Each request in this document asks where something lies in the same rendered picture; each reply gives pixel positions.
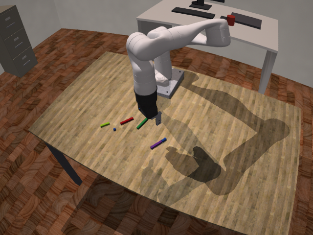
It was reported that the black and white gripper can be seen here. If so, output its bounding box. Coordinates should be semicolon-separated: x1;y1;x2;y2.
134;70;169;125

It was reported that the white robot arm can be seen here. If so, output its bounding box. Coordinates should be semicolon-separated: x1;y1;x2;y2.
126;19;231;84

